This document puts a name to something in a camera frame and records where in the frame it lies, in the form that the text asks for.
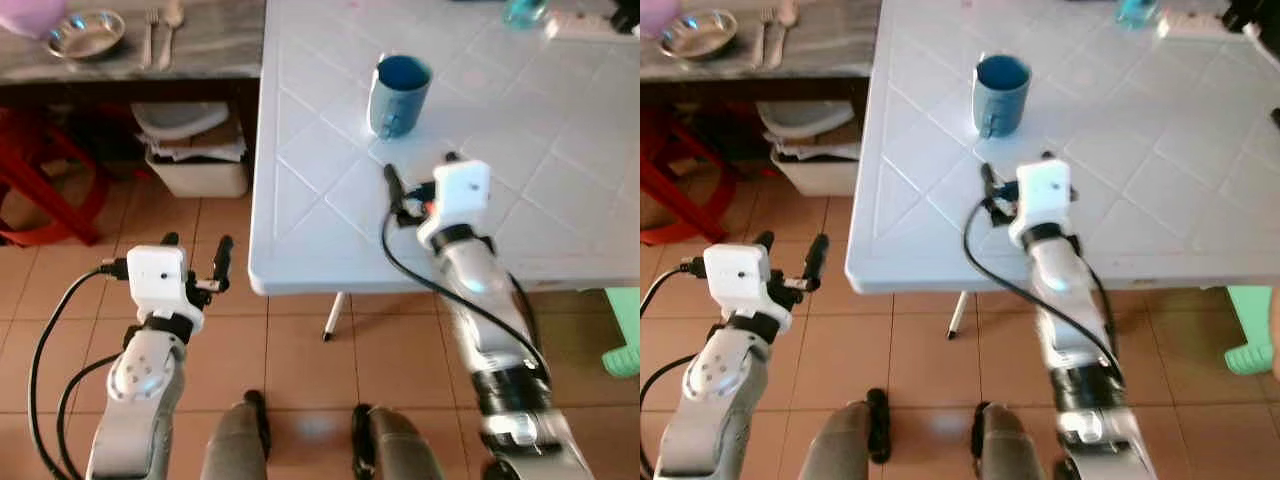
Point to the flat white box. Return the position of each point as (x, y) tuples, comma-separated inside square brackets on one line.
[(590, 27), (1200, 27)]

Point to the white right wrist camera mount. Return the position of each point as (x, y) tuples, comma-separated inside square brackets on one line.
[(460, 195), (1040, 195)]

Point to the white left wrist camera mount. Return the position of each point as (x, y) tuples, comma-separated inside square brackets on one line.
[(735, 276), (157, 278)]

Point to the grey right robot leg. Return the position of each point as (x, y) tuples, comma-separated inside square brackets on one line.
[(405, 445), (1010, 445)]

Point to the black object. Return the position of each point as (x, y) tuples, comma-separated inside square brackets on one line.
[(1255, 14)]

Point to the steel fork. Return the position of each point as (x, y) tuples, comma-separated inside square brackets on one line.
[(149, 38), (765, 38)]

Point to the grey stone counter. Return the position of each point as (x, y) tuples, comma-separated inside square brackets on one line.
[(840, 40), (220, 40)]

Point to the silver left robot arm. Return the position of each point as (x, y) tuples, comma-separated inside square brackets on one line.
[(140, 400), (715, 400)]

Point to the white plastic folding table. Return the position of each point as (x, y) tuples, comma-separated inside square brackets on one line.
[(1150, 200), (540, 210)]

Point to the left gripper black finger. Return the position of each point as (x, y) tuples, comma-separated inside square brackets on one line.
[(222, 258), (765, 240), (817, 257), (170, 240)]

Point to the white metal table leg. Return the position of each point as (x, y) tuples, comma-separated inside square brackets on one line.
[(958, 315), (334, 318)]

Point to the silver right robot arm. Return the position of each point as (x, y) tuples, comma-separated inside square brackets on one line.
[(500, 340), (1075, 340)]

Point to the green plastic stool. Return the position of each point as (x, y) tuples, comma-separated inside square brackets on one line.
[(624, 335), (1250, 335)]

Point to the grey left robot leg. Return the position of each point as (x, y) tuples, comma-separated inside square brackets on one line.
[(232, 445), (835, 445)]

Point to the pink plastic container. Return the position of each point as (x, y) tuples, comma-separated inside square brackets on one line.
[(28, 15), (657, 15)]

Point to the steel bowl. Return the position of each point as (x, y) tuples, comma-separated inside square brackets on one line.
[(85, 35), (697, 35)]

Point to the white plastic bin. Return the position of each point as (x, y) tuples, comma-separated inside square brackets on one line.
[(820, 176), (200, 178)]

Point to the blue ceramic mug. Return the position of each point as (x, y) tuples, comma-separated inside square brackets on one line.
[(400, 100), (1002, 100)]

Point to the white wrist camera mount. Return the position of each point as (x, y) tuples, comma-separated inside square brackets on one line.
[(157, 278), (460, 195), (1040, 195), (735, 276)]

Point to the teal drinking glass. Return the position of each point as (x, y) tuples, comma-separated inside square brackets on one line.
[(525, 11), (1138, 11)]

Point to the red plastic stool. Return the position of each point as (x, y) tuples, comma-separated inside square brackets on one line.
[(45, 170), (675, 170)]

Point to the grey robot leg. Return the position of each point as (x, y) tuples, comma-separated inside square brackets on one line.
[(405, 445), (835, 445), (232, 445), (1010, 445)]

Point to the white plastic lid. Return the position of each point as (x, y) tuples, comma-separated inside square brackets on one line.
[(180, 118), (805, 116)]

